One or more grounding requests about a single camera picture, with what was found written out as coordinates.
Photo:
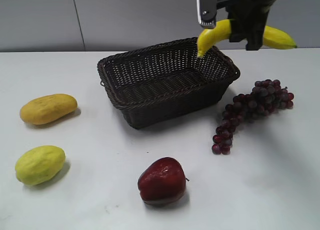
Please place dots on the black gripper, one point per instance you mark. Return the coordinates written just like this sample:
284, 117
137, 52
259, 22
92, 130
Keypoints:
248, 19

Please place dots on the yellow banana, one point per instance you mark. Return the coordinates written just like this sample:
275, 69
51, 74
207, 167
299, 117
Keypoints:
272, 37

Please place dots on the black woven basket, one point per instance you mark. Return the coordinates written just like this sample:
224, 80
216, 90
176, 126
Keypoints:
165, 81

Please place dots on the purple grape bunch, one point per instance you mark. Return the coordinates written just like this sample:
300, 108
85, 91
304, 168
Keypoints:
266, 97

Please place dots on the red apple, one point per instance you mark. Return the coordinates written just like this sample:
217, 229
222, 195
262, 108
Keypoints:
162, 183

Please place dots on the orange yellow mango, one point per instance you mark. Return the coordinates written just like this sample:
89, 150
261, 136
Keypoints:
47, 109

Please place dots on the green yellow mango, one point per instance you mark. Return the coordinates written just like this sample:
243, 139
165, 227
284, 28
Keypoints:
39, 164

